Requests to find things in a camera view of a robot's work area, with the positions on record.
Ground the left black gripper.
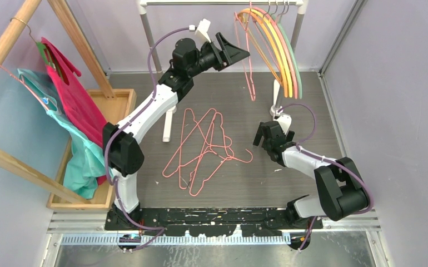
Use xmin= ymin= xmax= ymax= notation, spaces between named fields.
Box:
xmin=187 ymin=33 xmax=248 ymax=78

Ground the orange plastic hanger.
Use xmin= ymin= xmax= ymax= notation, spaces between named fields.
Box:
xmin=236 ymin=2 xmax=289 ymax=98

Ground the yellow plastic hanger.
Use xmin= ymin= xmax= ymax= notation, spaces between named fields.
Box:
xmin=237 ymin=2 xmax=294 ymax=99

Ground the thick pink plastic hanger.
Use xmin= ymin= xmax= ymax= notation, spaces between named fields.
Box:
xmin=249 ymin=7 xmax=303 ymax=99

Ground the mint green plastic hanger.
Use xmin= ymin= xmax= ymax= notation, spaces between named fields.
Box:
xmin=266 ymin=1 xmax=303 ymax=99

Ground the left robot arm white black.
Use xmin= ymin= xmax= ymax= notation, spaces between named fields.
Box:
xmin=103 ymin=33 xmax=250 ymax=230

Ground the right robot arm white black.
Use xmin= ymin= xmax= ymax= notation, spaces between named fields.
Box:
xmin=253 ymin=121 xmax=372 ymax=229

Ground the metal clothes rack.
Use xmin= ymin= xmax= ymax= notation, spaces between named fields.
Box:
xmin=125 ymin=6 xmax=303 ymax=142

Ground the wooden clothes rack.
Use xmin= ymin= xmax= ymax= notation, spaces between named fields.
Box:
xmin=0 ymin=0 xmax=137 ymax=211

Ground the red garment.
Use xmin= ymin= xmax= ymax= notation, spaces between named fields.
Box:
xmin=41 ymin=37 xmax=117 ymax=185

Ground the teal garment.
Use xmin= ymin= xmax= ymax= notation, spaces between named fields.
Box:
xmin=17 ymin=68 xmax=104 ymax=199

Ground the green hanger gold hook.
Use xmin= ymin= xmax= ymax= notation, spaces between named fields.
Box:
xmin=10 ymin=17 xmax=63 ymax=78

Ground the pink hanger on wood rack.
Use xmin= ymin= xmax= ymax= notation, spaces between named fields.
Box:
xmin=0 ymin=64 xmax=49 ymax=111

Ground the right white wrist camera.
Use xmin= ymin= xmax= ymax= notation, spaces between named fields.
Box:
xmin=273 ymin=113 xmax=292 ymax=135

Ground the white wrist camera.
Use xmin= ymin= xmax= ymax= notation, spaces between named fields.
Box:
xmin=188 ymin=18 xmax=212 ymax=43
xmin=273 ymin=113 xmax=292 ymax=135

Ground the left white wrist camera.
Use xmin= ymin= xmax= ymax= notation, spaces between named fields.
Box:
xmin=188 ymin=18 xmax=212 ymax=43

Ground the aluminium frame rail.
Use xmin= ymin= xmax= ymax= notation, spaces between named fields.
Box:
xmin=46 ymin=212 xmax=382 ymax=246

